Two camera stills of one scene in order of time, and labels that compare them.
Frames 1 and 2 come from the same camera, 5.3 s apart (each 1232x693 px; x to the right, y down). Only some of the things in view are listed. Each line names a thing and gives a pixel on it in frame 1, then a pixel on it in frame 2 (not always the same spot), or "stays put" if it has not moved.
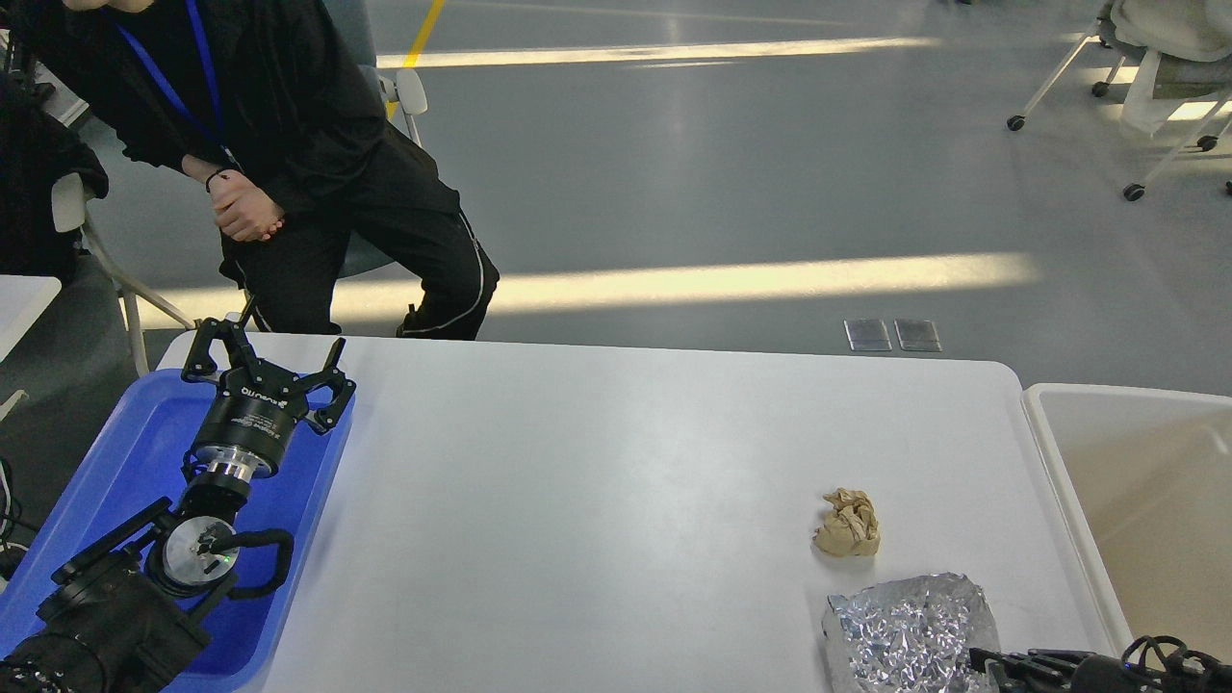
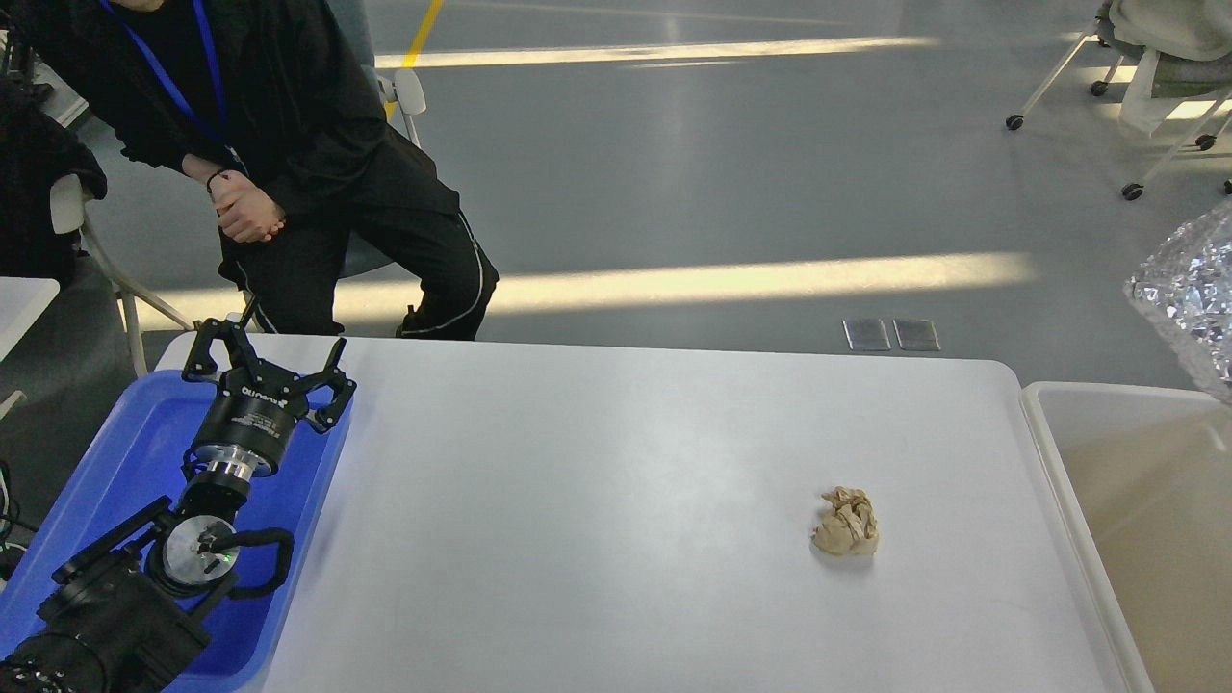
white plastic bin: x=1142 y=479 stays put
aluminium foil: x=910 y=633 to x=1187 y=284
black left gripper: x=249 y=421 stays put
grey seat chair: x=367 y=249 stays put
